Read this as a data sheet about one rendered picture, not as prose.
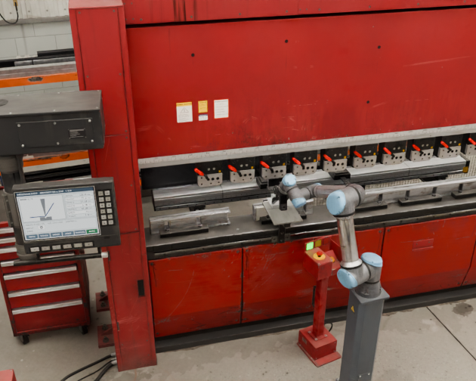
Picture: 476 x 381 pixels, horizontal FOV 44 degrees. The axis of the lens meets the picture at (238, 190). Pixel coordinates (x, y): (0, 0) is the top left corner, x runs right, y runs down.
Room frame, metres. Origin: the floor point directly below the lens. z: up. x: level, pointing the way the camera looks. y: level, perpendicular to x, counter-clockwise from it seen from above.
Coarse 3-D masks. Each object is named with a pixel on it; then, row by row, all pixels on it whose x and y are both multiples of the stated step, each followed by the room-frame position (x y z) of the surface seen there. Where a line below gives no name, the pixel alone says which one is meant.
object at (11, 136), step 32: (0, 96) 2.54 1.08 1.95; (32, 96) 2.54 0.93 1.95; (64, 96) 2.54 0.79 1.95; (96, 96) 2.55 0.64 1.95; (0, 128) 2.33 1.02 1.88; (32, 128) 2.34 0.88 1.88; (64, 128) 2.37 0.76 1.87; (96, 128) 2.40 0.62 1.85; (0, 160) 2.41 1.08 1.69; (32, 256) 2.41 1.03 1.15
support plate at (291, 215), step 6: (264, 204) 3.18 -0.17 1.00; (288, 204) 3.18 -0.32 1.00; (270, 210) 3.11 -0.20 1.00; (276, 210) 3.11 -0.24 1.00; (288, 210) 3.11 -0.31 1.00; (294, 210) 3.11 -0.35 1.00; (270, 216) 3.03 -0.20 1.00; (276, 216) 3.03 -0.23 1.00; (282, 216) 3.03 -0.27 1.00; (288, 216) 3.03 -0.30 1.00; (294, 216) 3.03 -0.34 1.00; (300, 216) 3.03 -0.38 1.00; (276, 222) 2.97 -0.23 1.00; (282, 222) 2.97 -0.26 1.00; (288, 222) 2.97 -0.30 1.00; (294, 222) 2.98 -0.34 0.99
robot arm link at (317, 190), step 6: (312, 186) 3.00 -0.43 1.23; (318, 186) 2.96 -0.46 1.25; (324, 186) 2.92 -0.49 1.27; (330, 186) 2.89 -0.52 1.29; (336, 186) 2.85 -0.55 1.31; (342, 186) 2.82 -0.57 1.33; (354, 186) 2.69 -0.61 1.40; (360, 186) 2.71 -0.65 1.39; (312, 192) 2.96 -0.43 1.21; (318, 192) 2.92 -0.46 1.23; (324, 192) 2.88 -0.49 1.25; (330, 192) 2.85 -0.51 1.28; (360, 192) 2.66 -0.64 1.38
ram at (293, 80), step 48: (144, 48) 3.03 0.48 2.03; (192, 48) 3.09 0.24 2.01; (240, 48) 3.15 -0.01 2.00; (288, 48) 3.21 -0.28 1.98; (336, 48) 3.28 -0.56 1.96; (384, 48) 3.35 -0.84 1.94; (432, 48) 3.43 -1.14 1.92; (144, 96) 3.02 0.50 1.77; (192, 96) 3.08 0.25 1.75; (240, 96) 3.15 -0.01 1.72; (288, 96) 3.22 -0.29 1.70; (336, 96) 3.29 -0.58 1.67; (384, 96) 3.36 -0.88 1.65; (432, 96) 3.44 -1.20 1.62; (144, 144) 3.02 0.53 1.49; (192, 144) 3.08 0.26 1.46; (240, 144) 3.15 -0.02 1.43; (336, 144) 3.29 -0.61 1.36
